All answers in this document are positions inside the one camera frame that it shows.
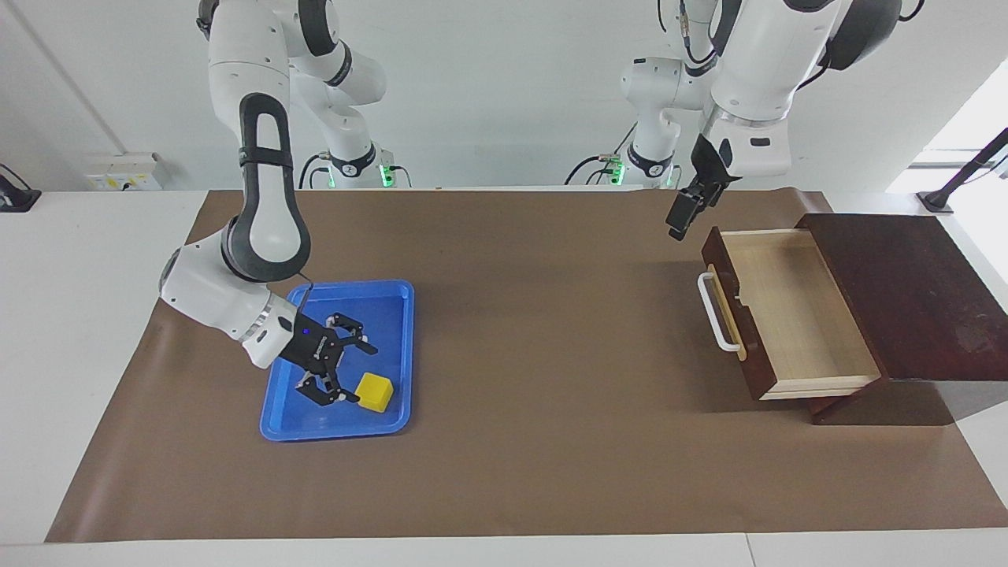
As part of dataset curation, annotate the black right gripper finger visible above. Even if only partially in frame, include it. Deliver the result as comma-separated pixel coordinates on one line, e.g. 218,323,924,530
296,372,361,408
327,313,379,355

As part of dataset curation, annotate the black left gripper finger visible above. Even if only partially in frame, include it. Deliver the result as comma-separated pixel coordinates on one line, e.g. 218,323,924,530
665,189,704,241

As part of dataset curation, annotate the yellow cube block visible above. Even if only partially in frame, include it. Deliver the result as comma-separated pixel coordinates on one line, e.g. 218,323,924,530
354,372,395,413

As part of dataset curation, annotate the white drawer handle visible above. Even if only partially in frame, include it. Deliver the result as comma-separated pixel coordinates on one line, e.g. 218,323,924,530
697,272,743,353

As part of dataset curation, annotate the dark wooden drawer cabinet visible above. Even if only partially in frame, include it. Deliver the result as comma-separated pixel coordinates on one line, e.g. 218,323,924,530
794,213,1008,426

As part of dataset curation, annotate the blue plastic tray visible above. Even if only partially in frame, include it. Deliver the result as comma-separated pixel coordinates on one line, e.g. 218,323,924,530
260,280,416,442

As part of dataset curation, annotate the brown paper table mat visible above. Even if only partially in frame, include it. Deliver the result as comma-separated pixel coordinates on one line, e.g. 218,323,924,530
45,187,1008,544

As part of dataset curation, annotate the black camera stand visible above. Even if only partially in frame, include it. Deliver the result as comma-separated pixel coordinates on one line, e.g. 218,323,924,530
0,163,42,212
917,128,1008,215

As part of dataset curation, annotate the white wall outlet box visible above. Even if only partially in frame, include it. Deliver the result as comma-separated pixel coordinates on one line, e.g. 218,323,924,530
85,152,164,192

